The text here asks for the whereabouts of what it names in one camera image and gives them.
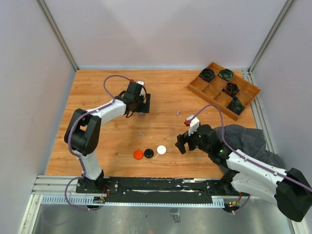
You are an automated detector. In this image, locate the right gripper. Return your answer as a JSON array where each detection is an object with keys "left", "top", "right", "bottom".
[{"left": 175, "top": 126, "right": 211, "bottom": 154}]

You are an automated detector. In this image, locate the white earbud case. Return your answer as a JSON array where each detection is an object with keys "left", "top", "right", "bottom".
[{"left": 156, "top": 145, "right": 167, "bottom": 155}]

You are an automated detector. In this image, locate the black earbud case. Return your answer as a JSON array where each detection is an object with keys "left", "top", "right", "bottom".
[{"left": 144, "top": 149, "right": 154, "bottom": 158}]

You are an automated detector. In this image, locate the orange earbud case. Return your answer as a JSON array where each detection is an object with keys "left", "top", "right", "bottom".
[{"left": 133, "top": 150, "right": 144, "bottom": 160}]

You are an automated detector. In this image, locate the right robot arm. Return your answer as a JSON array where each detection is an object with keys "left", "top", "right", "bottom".
[{"left": 175, "top": 124, "right": 312, "bottom": 222}]

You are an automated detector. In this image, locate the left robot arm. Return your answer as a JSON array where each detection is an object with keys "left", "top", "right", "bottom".
[{"left": 64, "top": 81, "right": 151, "bottom": 193}]

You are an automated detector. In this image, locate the dark rolled cloth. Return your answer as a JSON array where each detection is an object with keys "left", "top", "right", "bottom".
[
  {"left": 218, "top": 69, "right": 235, "bottom": 82},
  {"left": 199, "top": 68, "right": 215, "bottom": 83},
  {"left": 222, "top": 82, "right": 239, "bottom": 97},
  {"left": 227, "top": 96, "right": 245, "bottom": 115}
]

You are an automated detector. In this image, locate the wooden divided tray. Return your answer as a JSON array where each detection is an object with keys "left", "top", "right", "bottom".
[{"left": 188, "top": 62, "right": 261, "bottom": 120}]

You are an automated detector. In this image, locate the grey checked cloth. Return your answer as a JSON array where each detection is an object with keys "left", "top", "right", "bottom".
[{"left": 214, "top": 124, "right": 285, "bottom": 168}]

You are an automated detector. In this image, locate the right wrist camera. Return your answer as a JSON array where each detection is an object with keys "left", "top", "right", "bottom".
[{"left": 184, "top": 116, "right": 200, "bottom": 136}]

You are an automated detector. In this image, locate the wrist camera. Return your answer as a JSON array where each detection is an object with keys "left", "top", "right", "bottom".
[
  {"left": 136, "top": 80, "right": 145, "bottom": 96},
  {"left": 184, "top": 116, "right": 200, "bottom": 136}
]

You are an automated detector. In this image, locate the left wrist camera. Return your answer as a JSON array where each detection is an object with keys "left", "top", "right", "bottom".
[{"left": 136, "top": 80, "right": 145, "bottom": 96}]

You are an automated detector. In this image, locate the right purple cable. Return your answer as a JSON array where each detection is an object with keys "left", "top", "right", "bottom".
[{"left": 184, "top": 104, "right": 312, "bottom": 192}]

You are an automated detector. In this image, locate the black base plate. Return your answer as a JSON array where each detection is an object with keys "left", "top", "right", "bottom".
[{"left": 76, "top": 177, "right": 239, "bottom": 203}]

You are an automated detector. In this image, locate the grey cable duct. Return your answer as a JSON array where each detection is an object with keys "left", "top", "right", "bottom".
[{"left": 40, "top": 195, "right": 225, "bottom": 208}]

